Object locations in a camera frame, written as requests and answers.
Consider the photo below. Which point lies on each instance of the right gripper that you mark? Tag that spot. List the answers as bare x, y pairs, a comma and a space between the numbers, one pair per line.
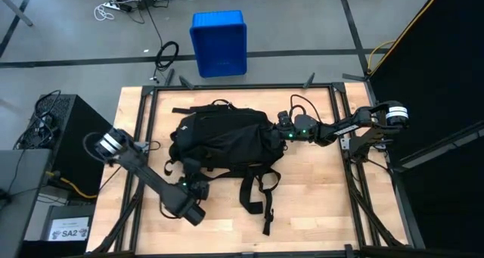
289, 134

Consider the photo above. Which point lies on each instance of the black storage box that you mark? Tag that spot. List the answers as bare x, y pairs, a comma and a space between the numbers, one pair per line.
60, 210

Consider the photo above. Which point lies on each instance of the black metal table frame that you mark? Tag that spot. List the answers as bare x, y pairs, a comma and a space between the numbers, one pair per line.
242, 87

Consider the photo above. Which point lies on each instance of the blue plastic bin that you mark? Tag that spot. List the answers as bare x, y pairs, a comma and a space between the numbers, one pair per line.
219, 44

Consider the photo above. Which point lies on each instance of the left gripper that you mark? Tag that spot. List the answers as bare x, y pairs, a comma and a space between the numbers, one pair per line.
198, 190

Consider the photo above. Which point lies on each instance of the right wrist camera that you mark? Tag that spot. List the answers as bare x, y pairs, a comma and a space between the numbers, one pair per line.
285, 119

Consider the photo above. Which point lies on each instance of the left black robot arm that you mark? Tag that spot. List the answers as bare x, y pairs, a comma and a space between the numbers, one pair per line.
151, 178

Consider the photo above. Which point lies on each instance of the black computer tower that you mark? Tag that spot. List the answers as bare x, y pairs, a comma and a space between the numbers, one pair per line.
75, 144

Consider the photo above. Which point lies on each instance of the black backpack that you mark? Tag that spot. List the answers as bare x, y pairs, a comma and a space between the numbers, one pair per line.
227, 137

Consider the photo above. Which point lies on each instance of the black partition with yellow edge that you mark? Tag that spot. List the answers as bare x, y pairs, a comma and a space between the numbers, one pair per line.
442, 80

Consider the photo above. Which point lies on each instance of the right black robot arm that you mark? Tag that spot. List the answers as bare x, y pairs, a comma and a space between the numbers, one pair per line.
340, 128

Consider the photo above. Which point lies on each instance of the grey table leg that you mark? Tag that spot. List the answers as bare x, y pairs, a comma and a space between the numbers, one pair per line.
17, 10

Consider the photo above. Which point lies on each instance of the white SA2 label sign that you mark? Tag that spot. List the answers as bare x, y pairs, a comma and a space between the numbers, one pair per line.
69, 229

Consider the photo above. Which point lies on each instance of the grey desk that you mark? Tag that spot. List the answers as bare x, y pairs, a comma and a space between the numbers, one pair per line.
19, 197

